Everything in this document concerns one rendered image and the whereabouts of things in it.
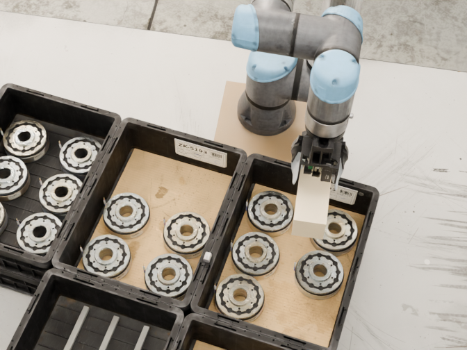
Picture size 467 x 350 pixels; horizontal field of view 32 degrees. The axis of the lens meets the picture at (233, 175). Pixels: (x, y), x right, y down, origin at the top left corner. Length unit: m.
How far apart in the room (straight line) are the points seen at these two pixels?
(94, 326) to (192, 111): 0.69
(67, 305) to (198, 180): 0.41
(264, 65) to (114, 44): 0.55
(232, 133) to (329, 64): 0.81
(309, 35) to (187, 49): 0.95
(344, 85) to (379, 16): 2.12
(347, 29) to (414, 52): 1.92
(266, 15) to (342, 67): 0.17
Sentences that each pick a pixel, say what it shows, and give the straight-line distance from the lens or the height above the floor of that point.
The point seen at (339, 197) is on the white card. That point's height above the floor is 0.87.
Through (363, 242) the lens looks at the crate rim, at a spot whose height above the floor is 0.93.
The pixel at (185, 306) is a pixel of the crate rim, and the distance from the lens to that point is 1.65.
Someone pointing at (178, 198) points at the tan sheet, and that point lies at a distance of 1.87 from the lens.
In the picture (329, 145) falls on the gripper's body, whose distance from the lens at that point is 1.41.
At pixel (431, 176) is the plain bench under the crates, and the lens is 2.13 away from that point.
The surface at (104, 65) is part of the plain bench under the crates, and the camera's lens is 2.29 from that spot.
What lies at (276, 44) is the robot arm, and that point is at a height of 1.40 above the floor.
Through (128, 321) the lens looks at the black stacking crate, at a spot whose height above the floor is 0.83.
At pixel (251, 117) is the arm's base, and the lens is 2.06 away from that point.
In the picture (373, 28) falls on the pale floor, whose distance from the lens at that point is 3.36.
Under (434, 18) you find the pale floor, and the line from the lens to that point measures 3.45.
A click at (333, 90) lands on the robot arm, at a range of 1.31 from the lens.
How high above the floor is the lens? 2.44
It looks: 58 degrees down
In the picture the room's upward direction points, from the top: 2 degrees clockwise
